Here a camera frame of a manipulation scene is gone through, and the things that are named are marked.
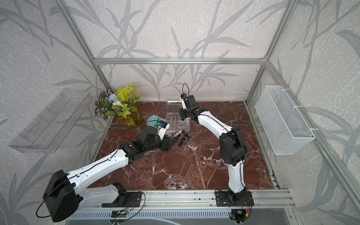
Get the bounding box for electronics board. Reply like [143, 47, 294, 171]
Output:
[110, 211, 128, 218]
[229, 209, 251, 225]

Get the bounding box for artificial flowers in yellow vase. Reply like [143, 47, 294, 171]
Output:
[95, 83, 143, 128]

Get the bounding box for white wire mesh basket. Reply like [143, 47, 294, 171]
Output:
[255, 85, 316, 155]

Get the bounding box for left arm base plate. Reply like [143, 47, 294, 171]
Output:
[101, 183, 143, 208]

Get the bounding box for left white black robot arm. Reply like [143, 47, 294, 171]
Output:
[43, 126, 177, 222]

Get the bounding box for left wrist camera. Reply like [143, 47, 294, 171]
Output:
[157, 121, 170, 140]

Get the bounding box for black lipstick tube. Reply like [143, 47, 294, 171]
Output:
[182, 130, 190, 139]
[178, 137, 186, 147]

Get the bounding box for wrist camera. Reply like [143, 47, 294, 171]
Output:
[181, 93, 187, 110]
[157, 121, 170, 140]

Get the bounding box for rose gold lipstick tube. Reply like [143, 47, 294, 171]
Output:
[172, 130, 182, 140]

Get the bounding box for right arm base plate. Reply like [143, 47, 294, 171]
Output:
[215, 189, 255, 207]

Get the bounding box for clear plastic wall shelf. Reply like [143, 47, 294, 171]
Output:
[9, 89, 92, 154]

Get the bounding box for aluminium front rail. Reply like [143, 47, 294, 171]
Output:
[79, 187, 295, 209]

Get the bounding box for teal toy shovel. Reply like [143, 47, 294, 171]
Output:
[146, 115, 166, 128]

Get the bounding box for clear acrylic lipstick organizer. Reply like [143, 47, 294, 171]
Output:
[166, 100, 190, 132]

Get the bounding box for left electronics board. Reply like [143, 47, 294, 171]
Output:
[110, 211, 128, 218]

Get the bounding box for right electronics board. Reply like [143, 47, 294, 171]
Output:
[229, 209, 251, 225]

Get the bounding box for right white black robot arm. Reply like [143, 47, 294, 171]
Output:
[179, 93, 248, 201]

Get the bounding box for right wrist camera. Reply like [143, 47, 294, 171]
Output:
[181, 93, 187, 110]

